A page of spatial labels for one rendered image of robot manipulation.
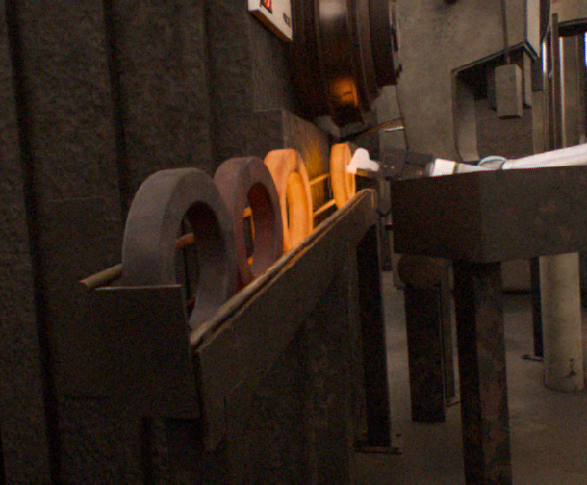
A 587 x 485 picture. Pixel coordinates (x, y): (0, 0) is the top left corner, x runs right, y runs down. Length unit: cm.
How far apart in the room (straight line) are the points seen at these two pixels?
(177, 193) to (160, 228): 4
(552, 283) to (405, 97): 244
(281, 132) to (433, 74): 324
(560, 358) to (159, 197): 191
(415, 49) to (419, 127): 52
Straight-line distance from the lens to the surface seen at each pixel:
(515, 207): 99
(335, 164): 140
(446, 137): 430
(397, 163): 142
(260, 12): 126
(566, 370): 230
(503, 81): 404
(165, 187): 52
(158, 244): 49
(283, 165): 86
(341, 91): 150
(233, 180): 68
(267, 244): 80
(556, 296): 225
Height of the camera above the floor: 69
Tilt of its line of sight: 4 degrees down
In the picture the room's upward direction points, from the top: 4 degrees counter-clockwise
